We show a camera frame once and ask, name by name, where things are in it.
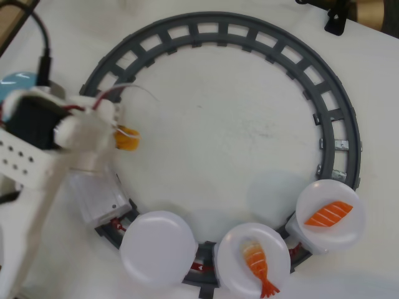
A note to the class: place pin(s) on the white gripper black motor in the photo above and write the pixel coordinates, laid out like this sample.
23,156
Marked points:
107,134

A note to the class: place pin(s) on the yellow egg sushi toy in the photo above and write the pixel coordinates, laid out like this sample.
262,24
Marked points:
129,141

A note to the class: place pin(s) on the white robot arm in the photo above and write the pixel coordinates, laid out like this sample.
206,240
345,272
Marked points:
37,218

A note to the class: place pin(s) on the white Shinkansen toy locomotive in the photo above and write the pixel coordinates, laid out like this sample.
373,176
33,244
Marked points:
96,199

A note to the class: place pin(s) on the blue round dish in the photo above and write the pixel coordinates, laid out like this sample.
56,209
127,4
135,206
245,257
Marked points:
15,84

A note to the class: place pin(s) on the orange shrimp sushi toy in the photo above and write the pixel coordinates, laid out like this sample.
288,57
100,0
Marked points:
255,257

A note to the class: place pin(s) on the orange salmon sushi toy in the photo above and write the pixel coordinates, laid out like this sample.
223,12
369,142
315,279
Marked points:
330,215

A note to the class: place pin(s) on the white round plastic plate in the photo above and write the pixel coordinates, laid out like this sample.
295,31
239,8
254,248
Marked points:
330,236
233,264
157,247

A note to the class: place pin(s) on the grey circular toy train track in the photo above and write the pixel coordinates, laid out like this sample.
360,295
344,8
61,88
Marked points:
349,102

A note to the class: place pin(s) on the black table clamp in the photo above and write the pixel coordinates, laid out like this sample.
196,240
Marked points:
336,21

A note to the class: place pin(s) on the tan wooden background object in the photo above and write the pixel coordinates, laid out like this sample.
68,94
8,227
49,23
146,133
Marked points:
369,14

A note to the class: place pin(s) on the white perforated mount plate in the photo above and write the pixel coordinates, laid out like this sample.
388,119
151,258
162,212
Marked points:
22,159

